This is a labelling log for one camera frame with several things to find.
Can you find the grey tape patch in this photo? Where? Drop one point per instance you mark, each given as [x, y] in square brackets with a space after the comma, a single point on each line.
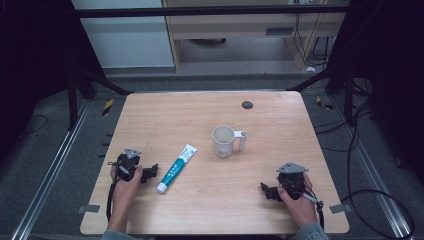
[89, 208]
[340, 208]

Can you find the black horizontal frame bar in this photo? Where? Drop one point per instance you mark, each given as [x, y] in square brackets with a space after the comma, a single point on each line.
[200, 12]

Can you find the light wooden desk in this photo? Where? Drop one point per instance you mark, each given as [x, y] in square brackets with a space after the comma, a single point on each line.
[240, 26]

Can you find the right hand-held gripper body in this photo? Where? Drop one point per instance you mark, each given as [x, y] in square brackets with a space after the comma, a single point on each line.
[292, 181]

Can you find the white and teal toothpaste tube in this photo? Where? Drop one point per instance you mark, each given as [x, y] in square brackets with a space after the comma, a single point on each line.
[176, 168]

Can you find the aluminium floor rail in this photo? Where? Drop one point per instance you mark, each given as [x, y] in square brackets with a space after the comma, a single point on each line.
[50, 170]
[370, 166]

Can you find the person's left hand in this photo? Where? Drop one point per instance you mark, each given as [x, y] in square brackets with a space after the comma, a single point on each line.
[125, 190]

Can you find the black metal stand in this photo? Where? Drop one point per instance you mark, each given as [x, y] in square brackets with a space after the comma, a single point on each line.
[336, 83]
[83, 86]

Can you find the yellow and black tape strip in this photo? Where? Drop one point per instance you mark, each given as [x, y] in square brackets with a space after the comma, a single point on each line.
[324, 104]
[107, 106]

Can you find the grey round table grommet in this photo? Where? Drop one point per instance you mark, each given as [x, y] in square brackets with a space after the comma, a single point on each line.
[247, 105]

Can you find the person's right hand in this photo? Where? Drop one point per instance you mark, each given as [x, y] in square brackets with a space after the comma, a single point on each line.
[300, 206]

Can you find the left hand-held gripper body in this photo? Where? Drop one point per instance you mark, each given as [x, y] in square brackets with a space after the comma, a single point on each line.
[128, 165]

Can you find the white cabinet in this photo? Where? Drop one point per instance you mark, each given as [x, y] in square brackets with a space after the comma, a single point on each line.
[126, 36]

